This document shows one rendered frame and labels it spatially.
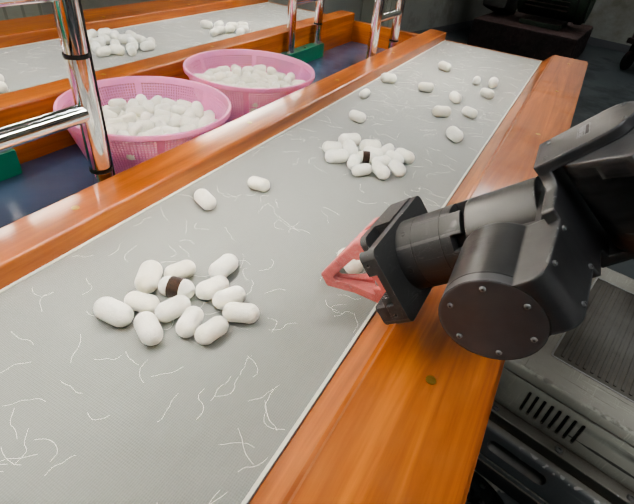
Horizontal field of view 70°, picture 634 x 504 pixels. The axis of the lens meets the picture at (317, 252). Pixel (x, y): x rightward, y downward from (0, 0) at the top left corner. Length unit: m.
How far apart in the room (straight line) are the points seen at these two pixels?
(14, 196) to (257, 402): 0.53
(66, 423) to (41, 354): 0.07
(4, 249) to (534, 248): 0.45
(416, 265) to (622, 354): 0.67
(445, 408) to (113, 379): 0.25
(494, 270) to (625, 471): 0.69
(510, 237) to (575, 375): 0.62
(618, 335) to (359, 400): 0.72
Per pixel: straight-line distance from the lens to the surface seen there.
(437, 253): 0.33
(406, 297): 0.35
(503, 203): 0.32
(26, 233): 0.53
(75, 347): 0.43
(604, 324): 1.01
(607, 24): 6.94
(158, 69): 1.01
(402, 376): 0.37
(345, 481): 0.32
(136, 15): 1.45
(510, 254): 0.26
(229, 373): 0.38
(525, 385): 0.87
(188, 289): 0.43
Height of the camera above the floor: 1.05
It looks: 38 degrees down
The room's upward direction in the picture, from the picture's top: 7 degrees clockwise
